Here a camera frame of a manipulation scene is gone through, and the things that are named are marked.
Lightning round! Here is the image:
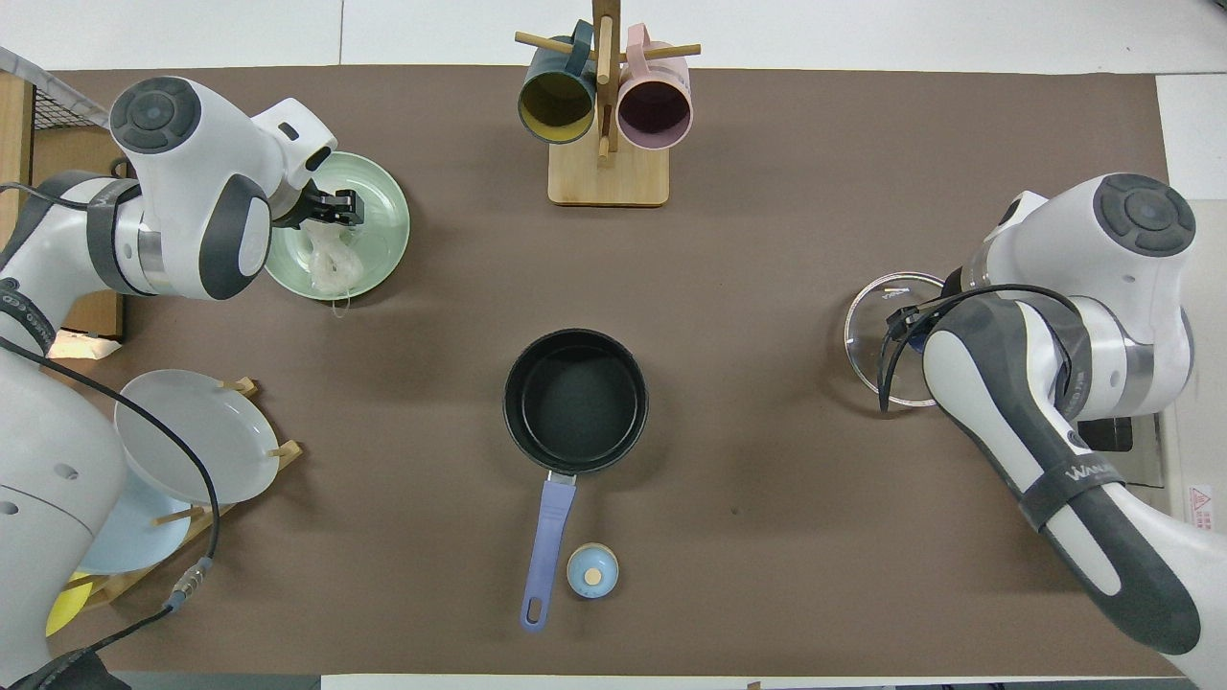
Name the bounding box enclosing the light blue plate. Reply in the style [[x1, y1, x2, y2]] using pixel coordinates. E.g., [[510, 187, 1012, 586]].
[[77, 474, 193, 574]]

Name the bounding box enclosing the white vermicelli bundle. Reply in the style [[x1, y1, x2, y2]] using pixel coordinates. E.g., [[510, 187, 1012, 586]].
[[305, 222, 363, 312]]

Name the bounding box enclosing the dark wooden board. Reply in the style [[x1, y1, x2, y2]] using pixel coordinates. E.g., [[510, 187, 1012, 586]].
[[29, 125, 126, 338]]

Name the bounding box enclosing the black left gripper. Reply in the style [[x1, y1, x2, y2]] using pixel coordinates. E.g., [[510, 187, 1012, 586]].
[[273, 187, 366, 229]]

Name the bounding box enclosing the yellow plate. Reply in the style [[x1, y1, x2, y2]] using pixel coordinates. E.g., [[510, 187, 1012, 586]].
[[46, 573, 94, 637]]

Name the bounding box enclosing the wooden mug tree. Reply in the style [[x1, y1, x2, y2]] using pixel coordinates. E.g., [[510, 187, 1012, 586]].
[[515, 0, 702, 208]]

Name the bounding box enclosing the glass lid with blue knob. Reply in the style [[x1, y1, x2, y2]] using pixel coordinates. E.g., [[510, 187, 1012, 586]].
[[844, 272, 950, 407]]

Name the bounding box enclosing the light green plate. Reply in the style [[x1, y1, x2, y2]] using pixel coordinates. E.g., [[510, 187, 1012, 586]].
[[261, 151, 410, 302]]

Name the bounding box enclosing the light wooden board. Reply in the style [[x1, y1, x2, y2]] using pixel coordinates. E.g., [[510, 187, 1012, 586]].
[[0, 72, 35, 188]]

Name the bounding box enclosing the wooden plate rack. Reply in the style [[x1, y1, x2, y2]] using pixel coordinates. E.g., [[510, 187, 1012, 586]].
[[62, 377, 304, 607]]

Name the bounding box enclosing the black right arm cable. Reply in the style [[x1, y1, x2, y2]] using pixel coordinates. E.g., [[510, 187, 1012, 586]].
[[877, 285, 1084, 413]]

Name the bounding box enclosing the grey plate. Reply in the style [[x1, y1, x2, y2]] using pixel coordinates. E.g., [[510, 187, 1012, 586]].
[[113, 370, 281, 505]]

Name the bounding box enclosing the teal mug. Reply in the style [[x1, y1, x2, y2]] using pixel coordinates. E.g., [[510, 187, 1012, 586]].
[[518, 21, 598, 145]]

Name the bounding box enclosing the brown table mat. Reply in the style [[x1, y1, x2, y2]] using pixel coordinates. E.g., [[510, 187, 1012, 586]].
[[0, 65, 1182, 677]]

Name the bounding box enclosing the black wire basket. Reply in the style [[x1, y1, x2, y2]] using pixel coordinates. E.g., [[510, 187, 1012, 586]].
[[0, 46, 111, 130]]

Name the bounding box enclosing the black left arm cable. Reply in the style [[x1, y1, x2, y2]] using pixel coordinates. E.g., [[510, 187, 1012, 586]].
[[0, 331, 221, 672]]

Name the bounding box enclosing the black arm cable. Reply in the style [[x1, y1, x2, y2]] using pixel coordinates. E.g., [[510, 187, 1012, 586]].
[[877, 285, 1084, 413], [0, 331, 221, 672]]

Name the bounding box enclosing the dark blue saucepan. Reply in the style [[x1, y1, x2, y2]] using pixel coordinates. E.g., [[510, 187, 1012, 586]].
[[503, 329, 650, 633]]

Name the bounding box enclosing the beige toaster oven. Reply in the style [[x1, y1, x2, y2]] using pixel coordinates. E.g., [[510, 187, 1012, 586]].
[[1078, 196, 1227, 538]]

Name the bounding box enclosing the pink mug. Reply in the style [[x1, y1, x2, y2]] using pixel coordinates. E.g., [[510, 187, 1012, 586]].
[[616, 24, 693, 151]]

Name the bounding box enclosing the white crumpled bag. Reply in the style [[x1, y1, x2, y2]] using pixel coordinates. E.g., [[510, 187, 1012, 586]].
[[46, 331, 124, 361]]

